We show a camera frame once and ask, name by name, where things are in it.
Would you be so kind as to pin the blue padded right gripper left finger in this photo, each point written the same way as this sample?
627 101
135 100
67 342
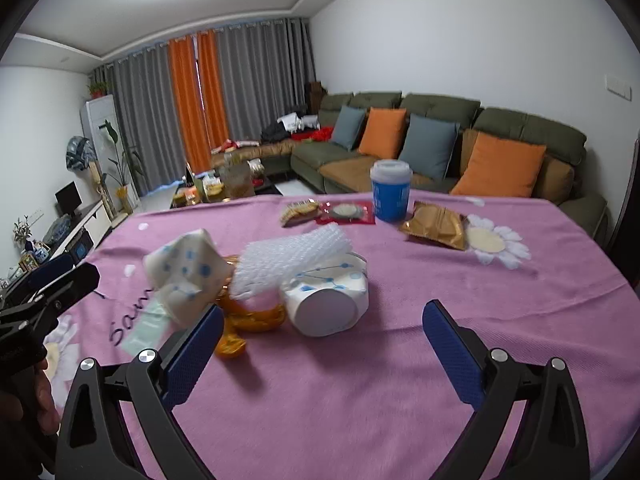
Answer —
95 442

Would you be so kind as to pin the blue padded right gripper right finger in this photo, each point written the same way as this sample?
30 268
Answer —
551 441

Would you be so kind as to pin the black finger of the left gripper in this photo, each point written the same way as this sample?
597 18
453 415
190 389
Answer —
31 307

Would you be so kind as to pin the crushed white blue-dotted cup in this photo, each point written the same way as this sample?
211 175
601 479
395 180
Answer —
187 274

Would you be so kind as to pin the white blue-dotted paper bowl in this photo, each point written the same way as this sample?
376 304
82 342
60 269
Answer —
328 298

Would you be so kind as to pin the person's left hand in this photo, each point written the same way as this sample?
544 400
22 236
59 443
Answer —
12 408

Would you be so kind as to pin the white black TV cabinet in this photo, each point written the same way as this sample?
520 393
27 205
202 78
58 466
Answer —
87 231

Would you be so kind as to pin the small black monitor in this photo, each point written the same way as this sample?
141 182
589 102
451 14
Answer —
68 199

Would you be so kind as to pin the tall green potted plant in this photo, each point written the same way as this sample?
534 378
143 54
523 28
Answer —
126 164

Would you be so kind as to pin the orange peel pieces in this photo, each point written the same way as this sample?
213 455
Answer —
238 319

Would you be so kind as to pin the white standing air conditioner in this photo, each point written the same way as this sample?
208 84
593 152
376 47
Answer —
92 114

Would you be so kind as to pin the white foam net sleeve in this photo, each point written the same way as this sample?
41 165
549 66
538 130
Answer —
267 264

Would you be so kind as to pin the pink floral tablecloth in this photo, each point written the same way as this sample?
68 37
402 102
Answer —
374 402

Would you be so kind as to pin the gold foil snack bag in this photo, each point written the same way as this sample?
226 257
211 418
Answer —
436 224

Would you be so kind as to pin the dark coffee table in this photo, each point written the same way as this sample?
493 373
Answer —
211 190

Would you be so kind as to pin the orange curtain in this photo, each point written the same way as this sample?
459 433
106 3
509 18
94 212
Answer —
196 79

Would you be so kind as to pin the orange cushion near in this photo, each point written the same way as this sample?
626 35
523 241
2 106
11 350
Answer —
498 167

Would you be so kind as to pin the clear cracker packet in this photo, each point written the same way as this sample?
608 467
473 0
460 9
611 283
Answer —
299 212

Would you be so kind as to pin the blue cup with white lid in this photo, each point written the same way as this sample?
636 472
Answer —
390 183

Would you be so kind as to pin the red snack wrapper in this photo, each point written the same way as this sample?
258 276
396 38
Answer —
346 212

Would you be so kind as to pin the grey-blue cushion near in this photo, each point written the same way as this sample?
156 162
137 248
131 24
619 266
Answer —
428 146

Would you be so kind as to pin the grey-blue cushion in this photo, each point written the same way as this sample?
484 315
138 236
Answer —
347 127
428 146

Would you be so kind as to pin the pile of clothes on sofa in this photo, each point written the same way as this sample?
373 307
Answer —
290 127

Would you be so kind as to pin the grey curtains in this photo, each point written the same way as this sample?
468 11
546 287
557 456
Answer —
266 70

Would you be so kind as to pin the green sectional sofa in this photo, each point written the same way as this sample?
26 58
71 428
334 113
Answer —
329 168

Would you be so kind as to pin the grey-blue cushion far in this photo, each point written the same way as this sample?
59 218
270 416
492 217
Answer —
347 127

